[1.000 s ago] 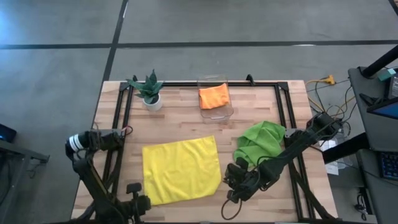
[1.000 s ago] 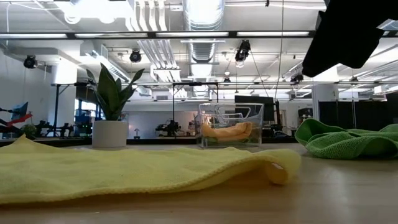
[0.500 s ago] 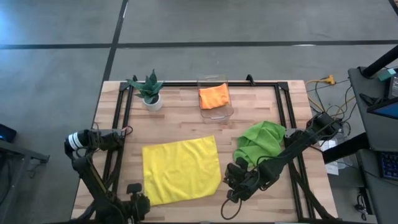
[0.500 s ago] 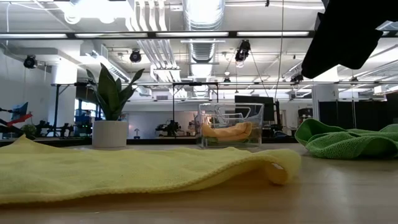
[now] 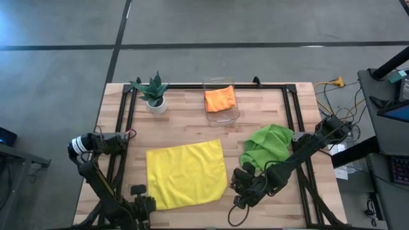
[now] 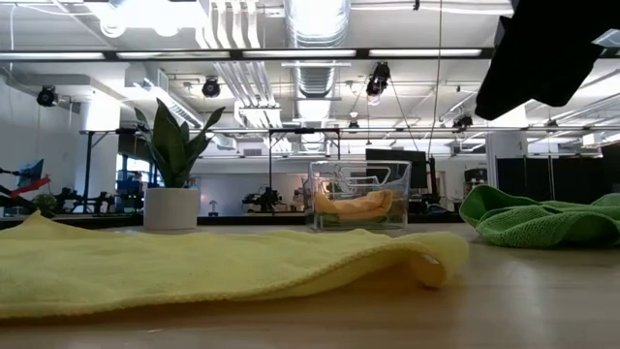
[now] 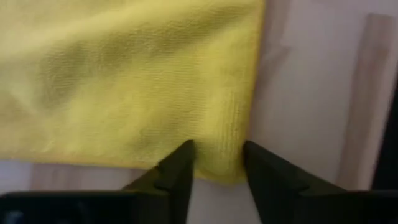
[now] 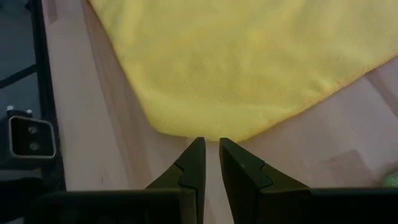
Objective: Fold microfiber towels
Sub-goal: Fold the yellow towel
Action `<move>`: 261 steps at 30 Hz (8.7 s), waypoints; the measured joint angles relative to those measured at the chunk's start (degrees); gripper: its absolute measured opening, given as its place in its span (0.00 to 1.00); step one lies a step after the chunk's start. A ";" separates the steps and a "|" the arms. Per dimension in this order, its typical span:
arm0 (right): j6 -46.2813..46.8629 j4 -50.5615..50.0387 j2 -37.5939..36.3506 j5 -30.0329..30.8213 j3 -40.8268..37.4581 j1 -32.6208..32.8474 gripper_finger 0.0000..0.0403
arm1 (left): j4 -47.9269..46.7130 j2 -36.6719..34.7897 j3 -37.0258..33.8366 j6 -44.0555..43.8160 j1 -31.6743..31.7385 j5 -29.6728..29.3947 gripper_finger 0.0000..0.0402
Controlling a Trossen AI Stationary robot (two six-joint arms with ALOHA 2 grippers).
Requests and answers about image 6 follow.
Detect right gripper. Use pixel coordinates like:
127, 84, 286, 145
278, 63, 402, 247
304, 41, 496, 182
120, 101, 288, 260
474, 0, 620, 121

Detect orange microfiber towel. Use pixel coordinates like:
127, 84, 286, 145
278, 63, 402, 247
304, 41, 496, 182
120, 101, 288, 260
313, 188, 394, 223

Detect yellow microfiber towel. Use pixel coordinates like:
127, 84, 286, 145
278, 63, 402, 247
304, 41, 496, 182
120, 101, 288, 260
0, 210, 470, 320

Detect black ceiling spotlight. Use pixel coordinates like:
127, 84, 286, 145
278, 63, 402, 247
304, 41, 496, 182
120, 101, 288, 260
365, 61, 392, 97
201, 76, 222, 99
36, 84, 60, 109
451, 112, 475, 131

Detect black partition panels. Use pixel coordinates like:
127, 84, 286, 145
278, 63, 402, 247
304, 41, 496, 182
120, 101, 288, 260
496, 144, 620, 205

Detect red storage shelf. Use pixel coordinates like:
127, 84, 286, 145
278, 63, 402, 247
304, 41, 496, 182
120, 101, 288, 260
463, 167, 490, 195

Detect black computer monitor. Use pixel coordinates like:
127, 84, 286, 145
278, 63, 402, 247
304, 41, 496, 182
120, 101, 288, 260
365, 147, 429, 190

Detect clear plastic bin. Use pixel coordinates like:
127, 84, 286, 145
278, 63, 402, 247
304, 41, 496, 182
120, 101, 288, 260
308, 159, 413, 232

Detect black gantry stand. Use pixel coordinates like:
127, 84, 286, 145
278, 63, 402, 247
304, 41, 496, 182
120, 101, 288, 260
79, 128, 146, 214
267, 127, 341, 214

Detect long ceiling light bar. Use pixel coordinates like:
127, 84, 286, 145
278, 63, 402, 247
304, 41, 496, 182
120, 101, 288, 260
0, 47, 620, 62

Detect black background machine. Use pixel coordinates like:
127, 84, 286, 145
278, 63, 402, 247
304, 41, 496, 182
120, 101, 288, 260
55, 188, 115, 214
241, 186, 283, 214

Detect green snake plant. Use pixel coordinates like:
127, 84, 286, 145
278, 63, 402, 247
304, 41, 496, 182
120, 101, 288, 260
133, 98, 228, 189

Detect white round plant pot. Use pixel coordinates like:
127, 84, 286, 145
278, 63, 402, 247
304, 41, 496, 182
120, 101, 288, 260
143, 187, 201, 231

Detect small green bush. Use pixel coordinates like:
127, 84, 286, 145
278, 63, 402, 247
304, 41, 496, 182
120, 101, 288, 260
30, 192, 59, 214

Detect blue and red machine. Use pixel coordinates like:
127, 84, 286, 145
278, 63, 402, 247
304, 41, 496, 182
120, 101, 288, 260
0, 157, 52, 217

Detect black aluminium table frame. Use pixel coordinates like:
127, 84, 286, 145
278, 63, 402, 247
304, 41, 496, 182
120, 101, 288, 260
0, 210, 466, 232

